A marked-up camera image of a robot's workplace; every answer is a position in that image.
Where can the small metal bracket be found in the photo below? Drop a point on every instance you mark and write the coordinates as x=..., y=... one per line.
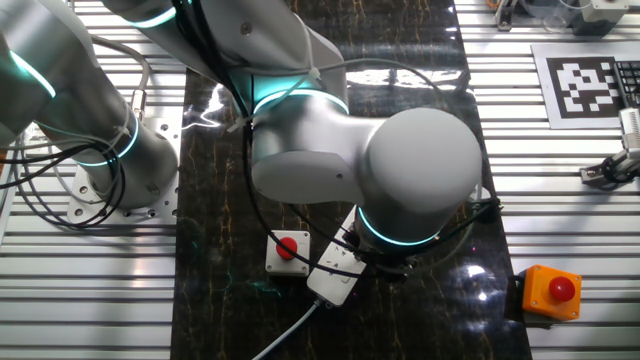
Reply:
x=506, y=15

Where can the white four-switch power strip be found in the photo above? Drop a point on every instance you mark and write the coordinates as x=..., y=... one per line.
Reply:
x=332, y=282

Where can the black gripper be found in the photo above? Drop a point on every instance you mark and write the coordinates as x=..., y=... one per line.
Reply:
x=395, y=267

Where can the black gold-veined marble mat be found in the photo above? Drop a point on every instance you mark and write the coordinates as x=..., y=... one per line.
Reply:
x=240, y=320

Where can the black white marker sheet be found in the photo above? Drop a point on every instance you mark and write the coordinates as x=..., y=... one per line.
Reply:
x=585, y=85

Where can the small silver camera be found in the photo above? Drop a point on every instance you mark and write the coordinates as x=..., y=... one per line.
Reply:
x=631, y=132

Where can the grey box red button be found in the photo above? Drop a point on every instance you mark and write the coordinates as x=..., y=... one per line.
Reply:
x=300, y=265

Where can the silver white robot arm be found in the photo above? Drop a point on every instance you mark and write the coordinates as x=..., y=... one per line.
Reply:
x=400, y=165

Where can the orange box red button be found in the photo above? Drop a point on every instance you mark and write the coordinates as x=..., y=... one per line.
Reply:
x=542, y=300

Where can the black computer keyboard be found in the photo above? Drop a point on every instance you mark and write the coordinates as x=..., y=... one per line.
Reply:
x=629, y=82

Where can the silver camera on stand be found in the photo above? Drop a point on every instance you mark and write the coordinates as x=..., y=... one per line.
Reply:
x=607, y=12

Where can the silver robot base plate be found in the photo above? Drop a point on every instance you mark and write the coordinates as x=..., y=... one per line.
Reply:
x=85, y=202

